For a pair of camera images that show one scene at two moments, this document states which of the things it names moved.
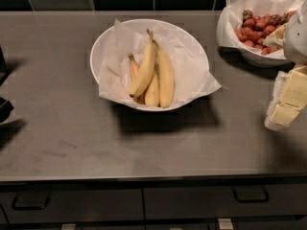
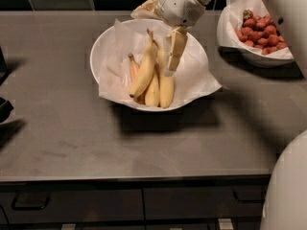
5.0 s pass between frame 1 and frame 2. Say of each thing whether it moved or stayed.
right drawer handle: stayed
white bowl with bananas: stayed
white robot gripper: moved
